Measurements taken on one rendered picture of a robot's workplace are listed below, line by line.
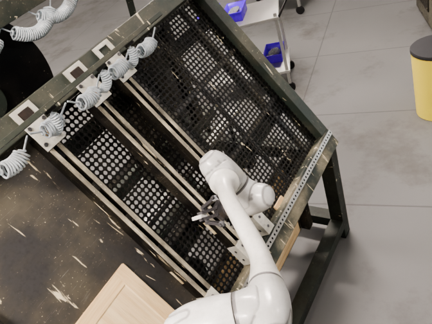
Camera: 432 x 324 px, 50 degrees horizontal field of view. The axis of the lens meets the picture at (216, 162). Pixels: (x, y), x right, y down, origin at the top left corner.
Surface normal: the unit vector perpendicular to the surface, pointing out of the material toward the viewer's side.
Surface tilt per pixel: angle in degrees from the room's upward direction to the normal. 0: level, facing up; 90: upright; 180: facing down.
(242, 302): 7
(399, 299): 0
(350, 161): 0
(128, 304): 59
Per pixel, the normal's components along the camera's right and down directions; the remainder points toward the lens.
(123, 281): 0.56, -0.29
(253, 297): -0.14, -0.88
